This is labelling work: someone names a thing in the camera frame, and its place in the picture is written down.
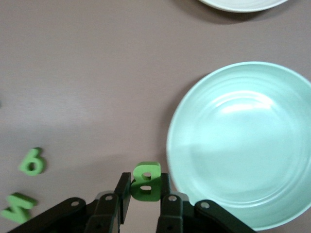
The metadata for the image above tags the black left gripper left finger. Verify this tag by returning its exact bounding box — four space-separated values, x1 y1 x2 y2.
4 172 132 233

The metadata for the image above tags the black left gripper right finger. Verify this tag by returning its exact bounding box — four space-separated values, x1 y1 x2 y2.
155 172 256 233

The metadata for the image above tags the green foam letter B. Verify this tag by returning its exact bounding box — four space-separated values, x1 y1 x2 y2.
130 161 162 202

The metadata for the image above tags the green foam number six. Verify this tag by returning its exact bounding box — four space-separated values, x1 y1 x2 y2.
18 147 46 176

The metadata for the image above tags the green foam letter M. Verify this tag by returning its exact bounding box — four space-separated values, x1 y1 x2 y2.
0 192 37 224

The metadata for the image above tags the pale green plate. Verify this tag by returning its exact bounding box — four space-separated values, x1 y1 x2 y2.
166 61 311 231

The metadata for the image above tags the brown table cover sheet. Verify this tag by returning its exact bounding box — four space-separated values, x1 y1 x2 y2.
0 0 311 233

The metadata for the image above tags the beige plate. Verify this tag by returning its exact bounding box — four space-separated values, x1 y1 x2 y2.
198 0 290 13

